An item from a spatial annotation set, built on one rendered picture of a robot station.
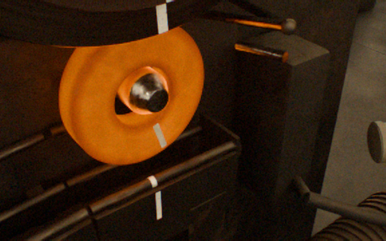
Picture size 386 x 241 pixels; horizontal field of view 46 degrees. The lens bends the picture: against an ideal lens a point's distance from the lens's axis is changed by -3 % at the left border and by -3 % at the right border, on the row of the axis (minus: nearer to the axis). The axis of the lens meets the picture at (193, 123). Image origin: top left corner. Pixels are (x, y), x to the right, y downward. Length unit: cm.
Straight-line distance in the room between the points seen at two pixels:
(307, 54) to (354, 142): 131
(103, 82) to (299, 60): 26
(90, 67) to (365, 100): 186
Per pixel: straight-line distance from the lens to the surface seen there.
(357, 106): 214
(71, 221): 48
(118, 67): 43
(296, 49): 61
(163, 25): 43
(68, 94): 43
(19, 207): 53
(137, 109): 44
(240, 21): 46
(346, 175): 171
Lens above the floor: 105
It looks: 34 degrees down
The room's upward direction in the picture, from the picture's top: straight up
